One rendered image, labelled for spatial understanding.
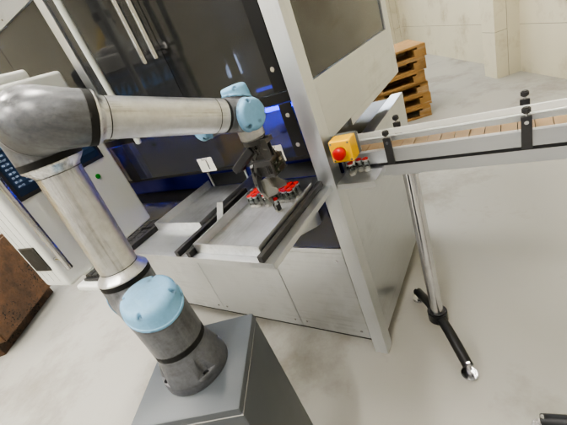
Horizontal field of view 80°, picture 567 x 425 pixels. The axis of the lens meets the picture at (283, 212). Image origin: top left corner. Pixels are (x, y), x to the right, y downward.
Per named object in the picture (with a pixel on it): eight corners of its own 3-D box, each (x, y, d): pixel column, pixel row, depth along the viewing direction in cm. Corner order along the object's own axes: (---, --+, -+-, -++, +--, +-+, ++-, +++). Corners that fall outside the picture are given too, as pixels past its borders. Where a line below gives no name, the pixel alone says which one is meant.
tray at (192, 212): (211, 186, 156) (207, 180, 154) (254, 182, 141) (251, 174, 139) (159, 230, 132) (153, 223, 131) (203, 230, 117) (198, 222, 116)
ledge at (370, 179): (352, 169, 122) (350, 165, 121) (387, 166, 115) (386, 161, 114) (338, 190, 112) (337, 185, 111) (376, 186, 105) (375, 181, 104)
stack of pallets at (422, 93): (419, 99, 450) (409, 38, 415) (435, 113, 385) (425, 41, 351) (339, 125, 477) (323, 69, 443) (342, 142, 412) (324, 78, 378)
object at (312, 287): (208, 226, 338) (165, 146, 299) (426, 224, 219) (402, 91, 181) (132, 298, 269) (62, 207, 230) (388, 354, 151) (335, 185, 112)
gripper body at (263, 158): (276, 180, 97) (260, 141, 92) (253, 181, 102) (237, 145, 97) (288, 167, 102) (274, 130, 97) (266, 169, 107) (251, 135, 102)
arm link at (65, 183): (139, 344, 74) (-33, 97, 51) (118, 320, 85) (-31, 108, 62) (185, 309, 80) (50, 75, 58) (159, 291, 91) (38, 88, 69)
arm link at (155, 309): (164, 370, 66) (126, 323, 60) (140, 342, 75) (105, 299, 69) (212, 325, 72) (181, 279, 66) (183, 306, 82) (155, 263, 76)
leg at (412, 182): (429, 311, 154) (397, 160, 120) (451, 314, 148) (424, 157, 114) (426, 326, 147) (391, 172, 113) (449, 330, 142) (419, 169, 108)
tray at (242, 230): (255, 196, 128) (251, 187, 126) (314, 191, 113) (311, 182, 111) (197, 252, 105) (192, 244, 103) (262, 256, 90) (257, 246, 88)
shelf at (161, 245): (206, 190, 159) (204, 187, 158) (341, 178, 119) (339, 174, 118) (126, 256, 126) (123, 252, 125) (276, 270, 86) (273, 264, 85)
